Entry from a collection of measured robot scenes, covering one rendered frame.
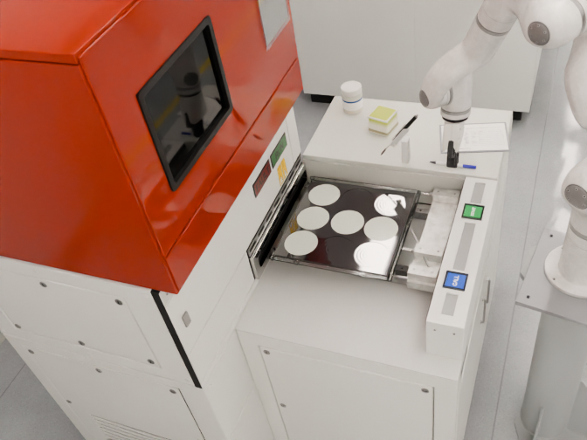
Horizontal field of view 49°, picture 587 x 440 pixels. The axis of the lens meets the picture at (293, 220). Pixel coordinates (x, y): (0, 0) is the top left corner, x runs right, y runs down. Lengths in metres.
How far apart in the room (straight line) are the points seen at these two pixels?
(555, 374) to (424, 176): 0.74
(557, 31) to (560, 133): 2.35
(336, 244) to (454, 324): 0.46
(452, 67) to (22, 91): 1.05
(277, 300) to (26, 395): 1.51
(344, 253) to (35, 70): 1.05
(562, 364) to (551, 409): 0.27
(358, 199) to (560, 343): 0.73
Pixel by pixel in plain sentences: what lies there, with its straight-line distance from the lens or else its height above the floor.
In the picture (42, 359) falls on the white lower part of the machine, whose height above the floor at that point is 0.73.
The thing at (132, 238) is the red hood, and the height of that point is 1.39.
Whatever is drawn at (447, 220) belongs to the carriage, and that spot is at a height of 0.88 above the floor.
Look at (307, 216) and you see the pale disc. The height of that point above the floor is 0.90.
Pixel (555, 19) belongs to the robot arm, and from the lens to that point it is 1.46.
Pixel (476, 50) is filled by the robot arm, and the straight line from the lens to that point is 1.72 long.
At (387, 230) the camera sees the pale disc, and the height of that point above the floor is 0.90.
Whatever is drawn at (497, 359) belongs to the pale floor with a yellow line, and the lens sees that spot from 2.73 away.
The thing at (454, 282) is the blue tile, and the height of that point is 0.96.
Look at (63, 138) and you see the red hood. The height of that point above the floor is 1.64.
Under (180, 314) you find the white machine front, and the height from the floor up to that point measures 1.10.
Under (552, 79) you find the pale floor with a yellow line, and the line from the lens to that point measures 4.21.
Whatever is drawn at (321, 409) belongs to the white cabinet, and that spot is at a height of 0.47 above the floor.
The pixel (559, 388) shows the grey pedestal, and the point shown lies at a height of 0.36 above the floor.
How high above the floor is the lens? 2.27
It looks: 44 degrees down
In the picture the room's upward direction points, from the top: 12 degrees counter-clockwise
